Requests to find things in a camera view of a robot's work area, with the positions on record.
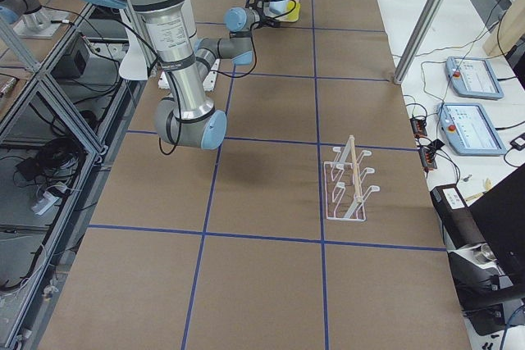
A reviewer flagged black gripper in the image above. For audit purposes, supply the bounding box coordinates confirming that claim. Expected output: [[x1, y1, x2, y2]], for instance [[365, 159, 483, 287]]
[[244, 0, 281, 30]]

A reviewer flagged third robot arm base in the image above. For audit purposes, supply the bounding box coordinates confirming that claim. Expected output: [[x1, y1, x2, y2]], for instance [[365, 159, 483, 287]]
[[1, 0, 70, 39]]

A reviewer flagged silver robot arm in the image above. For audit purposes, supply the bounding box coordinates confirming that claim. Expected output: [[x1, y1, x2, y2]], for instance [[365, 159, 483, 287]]
[[84, 0, 293, 150]]

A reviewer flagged yellow plastic cup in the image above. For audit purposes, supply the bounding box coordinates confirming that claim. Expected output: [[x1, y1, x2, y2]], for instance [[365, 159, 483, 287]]
[[285, 0, 301, 23]]

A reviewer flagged cream plastic tray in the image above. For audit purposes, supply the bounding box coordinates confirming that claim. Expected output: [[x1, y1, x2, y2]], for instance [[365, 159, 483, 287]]
[[265, 0, 301, 23]]

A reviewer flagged black power adapter box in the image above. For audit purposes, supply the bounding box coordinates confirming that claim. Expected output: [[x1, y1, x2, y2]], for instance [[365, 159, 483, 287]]
[[51, 34, 89, 79]]

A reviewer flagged far blue teach pendant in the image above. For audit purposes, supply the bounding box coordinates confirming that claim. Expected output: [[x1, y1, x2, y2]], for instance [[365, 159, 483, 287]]
[[445, 57, 504, 100]]

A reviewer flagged blue teach pendant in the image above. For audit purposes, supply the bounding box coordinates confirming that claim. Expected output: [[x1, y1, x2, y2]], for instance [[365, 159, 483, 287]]
[[445, 57, 504, 100], [437, 102, 506, 157]]

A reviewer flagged near blue teach pendant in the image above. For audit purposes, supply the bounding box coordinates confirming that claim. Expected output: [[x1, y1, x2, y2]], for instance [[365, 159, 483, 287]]
[[437, 102, 506, 157]]

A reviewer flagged white power strip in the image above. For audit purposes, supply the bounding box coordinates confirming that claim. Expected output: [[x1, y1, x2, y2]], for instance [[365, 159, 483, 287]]
[[31, 191, 61, 216]]

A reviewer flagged black monitor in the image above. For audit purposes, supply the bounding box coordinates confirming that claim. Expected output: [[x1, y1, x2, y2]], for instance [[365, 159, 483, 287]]
[[469, 166, 525, 284]]

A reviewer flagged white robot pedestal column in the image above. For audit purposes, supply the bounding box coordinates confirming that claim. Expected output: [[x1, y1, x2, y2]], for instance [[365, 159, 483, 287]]
[[120, 0, 198, 80]]

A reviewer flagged aluminium frame post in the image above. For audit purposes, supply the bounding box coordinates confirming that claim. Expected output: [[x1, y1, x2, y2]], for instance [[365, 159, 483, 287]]
[[393, 0, 444, 84]]

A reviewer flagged white wire cup rack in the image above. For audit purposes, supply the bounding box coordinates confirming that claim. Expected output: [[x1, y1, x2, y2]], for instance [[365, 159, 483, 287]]
[[322, 134, 381, 222]]

